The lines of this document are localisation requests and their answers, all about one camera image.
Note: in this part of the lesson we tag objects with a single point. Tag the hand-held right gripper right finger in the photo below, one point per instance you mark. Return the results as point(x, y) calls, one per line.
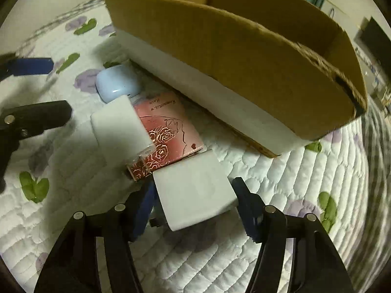
point(249, 210)

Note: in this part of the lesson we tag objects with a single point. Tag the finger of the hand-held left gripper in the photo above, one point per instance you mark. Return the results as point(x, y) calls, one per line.
point(29, 66)
point(39, 114)

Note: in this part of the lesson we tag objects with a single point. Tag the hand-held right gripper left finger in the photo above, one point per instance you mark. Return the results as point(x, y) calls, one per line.
point(143, 210)

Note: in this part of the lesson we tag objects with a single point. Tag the white square box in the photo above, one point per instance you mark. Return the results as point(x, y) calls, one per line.
point(195, 193)

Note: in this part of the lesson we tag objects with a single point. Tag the cardboard box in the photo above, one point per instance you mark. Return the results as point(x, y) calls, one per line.
point(244, 67)

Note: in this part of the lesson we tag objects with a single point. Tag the floral quilted blanket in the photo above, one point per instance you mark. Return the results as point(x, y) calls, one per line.
point(61, 171)

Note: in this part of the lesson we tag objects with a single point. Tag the pink rose print box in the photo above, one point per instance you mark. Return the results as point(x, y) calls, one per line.
point(166, 135)

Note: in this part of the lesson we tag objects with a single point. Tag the white rectangular box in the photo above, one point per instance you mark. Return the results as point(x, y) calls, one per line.
point(120, 131)

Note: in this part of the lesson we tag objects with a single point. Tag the light blue earbud case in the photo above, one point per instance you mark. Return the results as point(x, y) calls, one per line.
point(116, 82)

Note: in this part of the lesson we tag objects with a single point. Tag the black monitor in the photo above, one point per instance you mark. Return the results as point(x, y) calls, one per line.
point(377, 38)

